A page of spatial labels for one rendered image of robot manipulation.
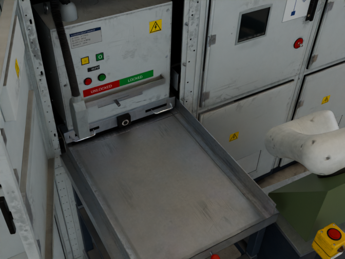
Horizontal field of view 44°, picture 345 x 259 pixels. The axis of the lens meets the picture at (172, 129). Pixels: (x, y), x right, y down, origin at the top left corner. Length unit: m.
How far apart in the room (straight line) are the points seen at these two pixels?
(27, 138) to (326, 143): 0.89
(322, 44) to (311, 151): 1.19
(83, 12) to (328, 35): 1.32
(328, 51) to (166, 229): 1.41
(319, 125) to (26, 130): 1.06
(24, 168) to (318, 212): 0.99
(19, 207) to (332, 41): 1.87
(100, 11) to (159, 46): 0.29
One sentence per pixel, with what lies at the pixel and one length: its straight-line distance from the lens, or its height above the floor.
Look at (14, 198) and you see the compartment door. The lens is 1.07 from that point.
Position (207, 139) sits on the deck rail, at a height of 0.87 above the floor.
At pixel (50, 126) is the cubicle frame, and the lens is 1.73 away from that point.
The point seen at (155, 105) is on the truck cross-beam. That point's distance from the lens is 1.95.
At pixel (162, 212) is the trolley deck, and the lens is 1.61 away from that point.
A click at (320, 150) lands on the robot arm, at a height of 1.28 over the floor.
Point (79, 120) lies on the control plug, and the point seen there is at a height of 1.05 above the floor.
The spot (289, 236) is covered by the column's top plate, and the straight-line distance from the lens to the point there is 1.74.
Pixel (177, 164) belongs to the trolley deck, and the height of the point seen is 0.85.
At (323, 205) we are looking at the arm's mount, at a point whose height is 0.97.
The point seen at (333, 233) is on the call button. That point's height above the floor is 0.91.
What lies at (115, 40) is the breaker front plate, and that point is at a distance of 1.68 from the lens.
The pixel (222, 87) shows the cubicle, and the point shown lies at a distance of 2.05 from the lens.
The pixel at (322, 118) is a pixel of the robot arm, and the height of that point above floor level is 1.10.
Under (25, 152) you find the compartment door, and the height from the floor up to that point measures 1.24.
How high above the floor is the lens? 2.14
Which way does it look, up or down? 42 degrees down
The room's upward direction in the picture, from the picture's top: 2 degrees clockwise
